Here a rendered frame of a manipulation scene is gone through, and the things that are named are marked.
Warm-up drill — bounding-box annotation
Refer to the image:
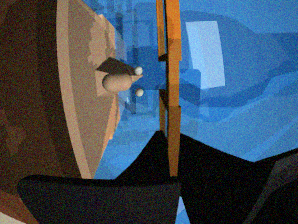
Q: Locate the tan display head with brown hair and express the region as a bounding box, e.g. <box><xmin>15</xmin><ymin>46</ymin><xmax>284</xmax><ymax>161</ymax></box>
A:
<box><xmin>0</xmin><ymin>0</ymin><xmax>144</xmax><ymax>224</ymax></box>

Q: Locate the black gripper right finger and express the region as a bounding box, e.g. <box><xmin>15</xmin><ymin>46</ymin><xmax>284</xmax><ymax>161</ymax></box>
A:
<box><xmin>177</xmin><ymin>133</ymin><xmax>298</xmax><ymax>224</ymax></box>

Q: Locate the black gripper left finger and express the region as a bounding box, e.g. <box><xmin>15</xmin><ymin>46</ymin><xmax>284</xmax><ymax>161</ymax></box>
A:
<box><xmin>17</xmin><ymin>129</ymin><xmax>182</xmax><ymax>224</ymax></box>

